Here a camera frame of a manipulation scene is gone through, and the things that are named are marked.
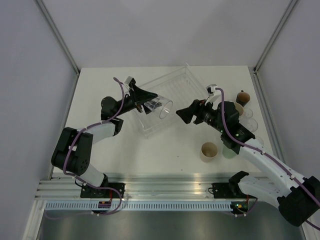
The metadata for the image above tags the peach cup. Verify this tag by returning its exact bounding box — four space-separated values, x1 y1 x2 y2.
199 142 218 163

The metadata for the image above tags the right frame post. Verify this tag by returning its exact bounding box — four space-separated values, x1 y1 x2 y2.
252 0 301 75

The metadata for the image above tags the beige plastic cup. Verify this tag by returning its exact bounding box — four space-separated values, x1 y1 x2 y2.
234 102 245 118

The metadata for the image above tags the white slotted cable duct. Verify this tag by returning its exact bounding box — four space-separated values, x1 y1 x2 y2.
45 200 232 212

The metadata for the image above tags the dark brown cup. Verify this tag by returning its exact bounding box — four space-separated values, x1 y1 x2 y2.
235 90 251 107

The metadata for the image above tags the large clear glass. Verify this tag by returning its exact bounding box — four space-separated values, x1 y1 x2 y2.
243 118 259 132

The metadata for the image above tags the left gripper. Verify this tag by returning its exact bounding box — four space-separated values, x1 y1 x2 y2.
114 82 162 117

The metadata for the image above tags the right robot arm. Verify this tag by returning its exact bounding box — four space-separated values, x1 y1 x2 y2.
176 99 320 227

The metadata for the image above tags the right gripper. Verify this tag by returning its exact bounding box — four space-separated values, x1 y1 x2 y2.
176 96 226 134

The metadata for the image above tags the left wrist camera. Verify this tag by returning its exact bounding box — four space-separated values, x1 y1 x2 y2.
123 76 136 89

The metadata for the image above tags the white wire dish rack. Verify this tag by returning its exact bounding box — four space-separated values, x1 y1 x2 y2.
135 64 208 139

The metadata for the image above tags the left frame post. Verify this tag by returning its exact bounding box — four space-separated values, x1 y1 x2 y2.
34 0 81 76

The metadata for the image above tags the green cup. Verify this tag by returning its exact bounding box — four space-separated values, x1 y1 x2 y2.
222 146 237 159

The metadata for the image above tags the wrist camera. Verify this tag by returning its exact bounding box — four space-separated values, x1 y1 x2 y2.
205 84 222 105
123 76 136 89

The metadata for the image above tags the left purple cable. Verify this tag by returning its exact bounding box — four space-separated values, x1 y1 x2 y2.
44 76 131 220

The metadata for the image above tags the frame post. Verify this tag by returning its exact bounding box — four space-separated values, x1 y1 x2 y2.
252 0 301 75
34 0 81 76

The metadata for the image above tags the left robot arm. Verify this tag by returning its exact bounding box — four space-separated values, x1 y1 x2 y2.
51 78 158 198

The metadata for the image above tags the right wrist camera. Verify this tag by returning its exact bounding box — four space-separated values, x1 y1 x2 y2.
205 84 222 105

